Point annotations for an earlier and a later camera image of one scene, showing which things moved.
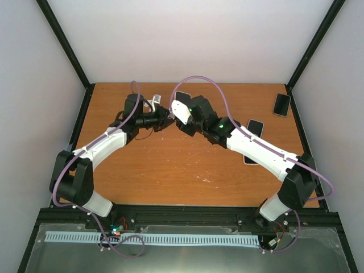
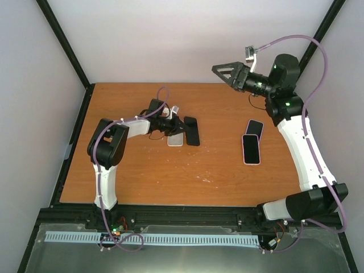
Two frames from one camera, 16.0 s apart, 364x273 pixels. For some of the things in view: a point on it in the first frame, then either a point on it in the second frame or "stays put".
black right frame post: [328, 21] stays put
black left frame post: [88, 86] stays put
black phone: [183, 98] → [192, 135]
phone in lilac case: [255, 127] stays put
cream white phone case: [182, 96] → [176, 140]
